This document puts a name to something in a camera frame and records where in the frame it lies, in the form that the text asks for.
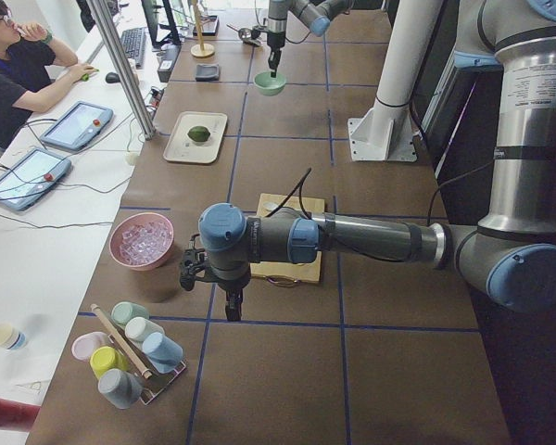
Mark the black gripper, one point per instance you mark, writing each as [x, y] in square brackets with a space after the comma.
[274, 40]
[232, 286]

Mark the light green bowl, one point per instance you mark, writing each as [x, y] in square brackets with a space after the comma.
[268, 86]

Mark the white plastic spoon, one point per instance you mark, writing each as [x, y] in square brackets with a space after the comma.
[270, 207]

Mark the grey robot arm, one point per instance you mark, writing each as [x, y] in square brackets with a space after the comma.
[510, 254]
[317, 17]

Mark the pink bowl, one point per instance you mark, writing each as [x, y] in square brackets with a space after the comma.
[140, 218]

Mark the steel ladle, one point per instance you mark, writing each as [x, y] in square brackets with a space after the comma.
[249, 36]

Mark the bamboo cutting board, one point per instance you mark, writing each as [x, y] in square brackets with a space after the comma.
[304, 272]

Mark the grey folded cloth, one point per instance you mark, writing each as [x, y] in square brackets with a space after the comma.
[207, 72]

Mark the blue cup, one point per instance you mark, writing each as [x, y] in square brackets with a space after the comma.
[163, 352]

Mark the green avocado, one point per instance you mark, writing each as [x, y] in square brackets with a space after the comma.
[199, 134]

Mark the white cup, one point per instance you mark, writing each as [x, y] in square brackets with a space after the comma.
[139, 328]

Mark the clear ice cubes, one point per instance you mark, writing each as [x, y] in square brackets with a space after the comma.
[144, 243]

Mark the green cup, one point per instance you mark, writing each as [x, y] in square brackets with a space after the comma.
[124, 311]

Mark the metal cup rack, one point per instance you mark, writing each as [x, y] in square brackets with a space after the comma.
[152, 381]

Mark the white rabbit tray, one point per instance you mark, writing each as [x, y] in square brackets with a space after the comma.
[181, 149]

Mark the black keyboard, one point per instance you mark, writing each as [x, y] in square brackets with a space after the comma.
[133, 44]

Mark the yellow cup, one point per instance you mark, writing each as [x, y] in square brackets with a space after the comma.
[106, 358]

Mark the grey cup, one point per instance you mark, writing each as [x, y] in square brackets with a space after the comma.
[120, 388]

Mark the pink cup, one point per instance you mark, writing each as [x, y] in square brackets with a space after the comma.
[85, 345]

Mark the black computer mouse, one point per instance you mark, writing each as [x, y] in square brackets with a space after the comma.
[112, 77]

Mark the teach pendant upper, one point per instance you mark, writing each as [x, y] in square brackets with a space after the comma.
[78, 127]

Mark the teach pendant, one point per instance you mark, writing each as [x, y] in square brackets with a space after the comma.
[34, 175]
[78, 127]

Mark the paper cup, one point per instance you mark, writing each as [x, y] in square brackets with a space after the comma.
[11, 338]

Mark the teach pendant lower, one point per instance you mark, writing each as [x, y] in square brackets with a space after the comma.
[34, 175]

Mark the seated person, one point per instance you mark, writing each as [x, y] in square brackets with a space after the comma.
[36, 72]

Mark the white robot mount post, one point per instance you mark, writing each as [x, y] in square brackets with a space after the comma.
[415, 60]

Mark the aluminium frame post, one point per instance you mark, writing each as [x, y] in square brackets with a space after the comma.
[105, 24]

